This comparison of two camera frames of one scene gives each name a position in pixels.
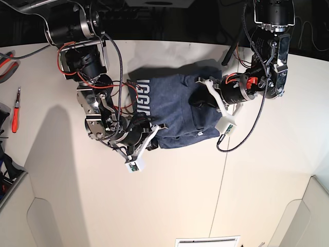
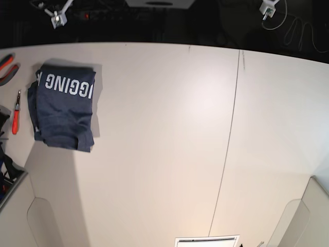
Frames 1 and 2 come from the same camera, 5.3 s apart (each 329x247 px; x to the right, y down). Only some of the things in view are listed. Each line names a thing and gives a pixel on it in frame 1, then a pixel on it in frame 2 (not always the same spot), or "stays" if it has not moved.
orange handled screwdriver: (16, 115) stays
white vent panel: (222, 241) stays
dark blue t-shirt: (165, 102) → (61, 101)
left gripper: (149, 144) → (61, 15)
